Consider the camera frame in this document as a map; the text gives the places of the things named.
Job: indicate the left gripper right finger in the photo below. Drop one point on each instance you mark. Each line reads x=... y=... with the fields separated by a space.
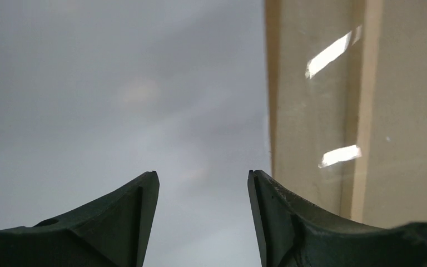
x=292 y=231

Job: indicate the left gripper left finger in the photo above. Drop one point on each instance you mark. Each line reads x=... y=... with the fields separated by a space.
x=112 y=230

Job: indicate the glossy printed photo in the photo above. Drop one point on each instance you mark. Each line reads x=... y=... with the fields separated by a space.
x=94 y=93

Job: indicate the wooden picture frame with glass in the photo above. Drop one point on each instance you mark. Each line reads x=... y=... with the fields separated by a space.
x=348 y=106

